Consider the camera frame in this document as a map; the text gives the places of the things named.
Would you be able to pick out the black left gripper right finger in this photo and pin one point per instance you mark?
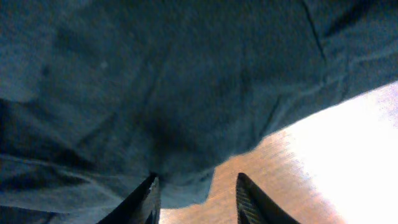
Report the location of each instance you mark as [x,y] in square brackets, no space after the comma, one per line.
[254,206]

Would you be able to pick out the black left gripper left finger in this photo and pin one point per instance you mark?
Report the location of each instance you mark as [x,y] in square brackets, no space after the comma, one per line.
[142,206]

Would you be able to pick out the dark green Nike t-shirt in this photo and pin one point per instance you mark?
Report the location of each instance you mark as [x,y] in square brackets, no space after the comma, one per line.
[97,95]

